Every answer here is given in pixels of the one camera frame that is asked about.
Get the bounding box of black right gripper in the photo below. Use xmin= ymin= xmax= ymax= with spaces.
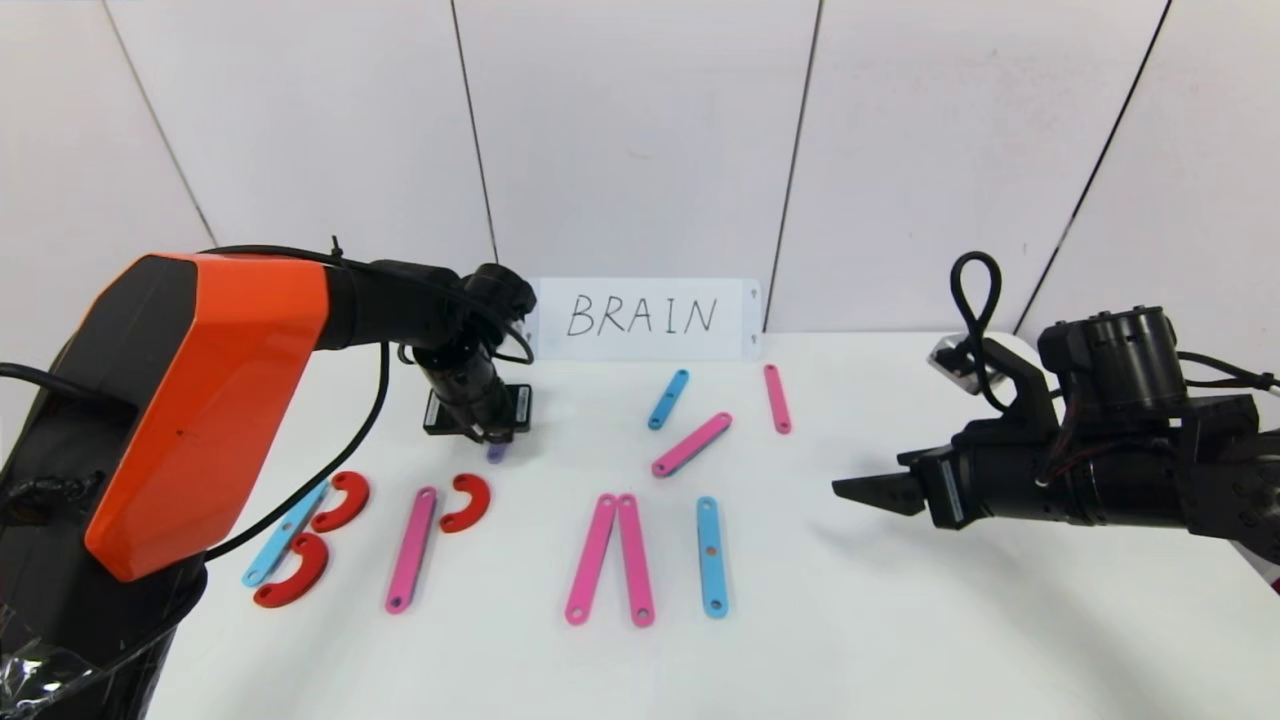
xmin=831 ymin=435 xmax=1076 ymax=531

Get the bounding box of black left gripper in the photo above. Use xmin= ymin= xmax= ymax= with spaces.
xmin=422 ymin=383 xmax=532 ymax=444

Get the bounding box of red C-shaped piece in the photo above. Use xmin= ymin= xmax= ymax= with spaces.
xmin=253 ymin=532 xmax=331 ymax=609
xmin=311 ymin=471 xmax=371 ymax=533
xmin=439 ymin=473 xmax=493 ymax=534

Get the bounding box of pink bar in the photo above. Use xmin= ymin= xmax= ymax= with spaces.
xmin=651 ymin=411 xmax=734 ymax=479
xmin=616 ymin=494 xmax=657 ymax=628
xmin=565 ymin=493 xmax=619 ymax=627
xmin=763 ymin=364 xmax=793 ymax=436
xmin=385 ymin=487 xmax=439 ymax=614

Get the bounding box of white BRAIN sign card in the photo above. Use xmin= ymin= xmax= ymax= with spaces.
xmin=533 ymin=278 xmax=764 ymax=362

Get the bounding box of short blue bar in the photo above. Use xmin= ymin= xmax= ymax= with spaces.
xmin=647 ymin=369 xmax=692 ymax=432

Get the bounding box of blue bar with orange hole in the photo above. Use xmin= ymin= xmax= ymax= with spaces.
xmin=696 ymin=496 xmax=730 ymax=619

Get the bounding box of long blue bar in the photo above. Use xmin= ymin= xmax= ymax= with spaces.
xmin=242 ymin=478 xmax=332 ymax=588

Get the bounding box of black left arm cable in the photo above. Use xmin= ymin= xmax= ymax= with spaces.
xmin=200 ymin=343 xmax=393 ymax=561

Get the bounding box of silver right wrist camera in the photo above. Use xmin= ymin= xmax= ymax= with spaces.
xmin=927 ymin=335 xmax=991 ymax=394

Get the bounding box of black right camera bracket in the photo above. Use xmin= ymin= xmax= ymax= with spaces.
xmin=950 ymin=340 xmax=1063 ymax=441

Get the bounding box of black looped camera cable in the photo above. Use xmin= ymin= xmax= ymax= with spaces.
xmin=950 ymin=251 xmax=1004 ymax=413

